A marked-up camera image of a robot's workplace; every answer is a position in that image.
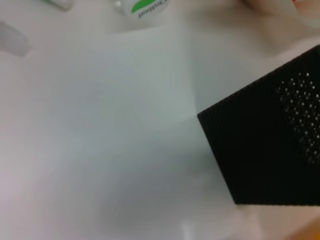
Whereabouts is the clear water bottle green label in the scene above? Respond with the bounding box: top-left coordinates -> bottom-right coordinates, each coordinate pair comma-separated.
113,0 -> 171,22

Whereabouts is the green utility knife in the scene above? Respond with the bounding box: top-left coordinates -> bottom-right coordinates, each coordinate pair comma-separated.
49,0 -> 73,11

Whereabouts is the black mesh pen holder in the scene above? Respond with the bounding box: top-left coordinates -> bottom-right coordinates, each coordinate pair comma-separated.
196,44 -> 320,207

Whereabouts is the grey marker pen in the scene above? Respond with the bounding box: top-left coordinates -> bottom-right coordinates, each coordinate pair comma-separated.
0,21 -> 30,57

